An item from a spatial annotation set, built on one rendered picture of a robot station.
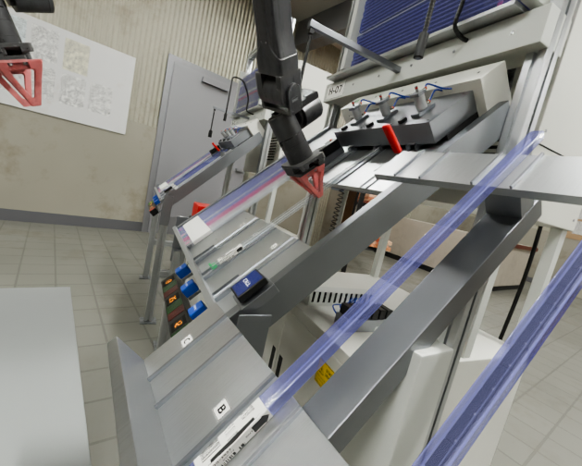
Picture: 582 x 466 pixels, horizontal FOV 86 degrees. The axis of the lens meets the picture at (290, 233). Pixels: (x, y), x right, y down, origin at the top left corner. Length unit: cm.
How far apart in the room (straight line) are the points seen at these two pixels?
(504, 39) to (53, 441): 100
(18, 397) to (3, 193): 372
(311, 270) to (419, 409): 25
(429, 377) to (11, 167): 410
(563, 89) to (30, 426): 114
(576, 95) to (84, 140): 400
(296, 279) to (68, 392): 36
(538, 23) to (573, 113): 29
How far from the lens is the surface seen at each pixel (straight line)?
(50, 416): 55
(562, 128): 101
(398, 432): 38
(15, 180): 421
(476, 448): 125
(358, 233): 56
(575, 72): 103
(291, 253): 57
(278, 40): 61
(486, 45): 89
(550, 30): 85
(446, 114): 74
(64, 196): 422
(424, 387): 37
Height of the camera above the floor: 95
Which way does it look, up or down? 8 degrees down
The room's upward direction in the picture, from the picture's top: 13 degrees clockwise
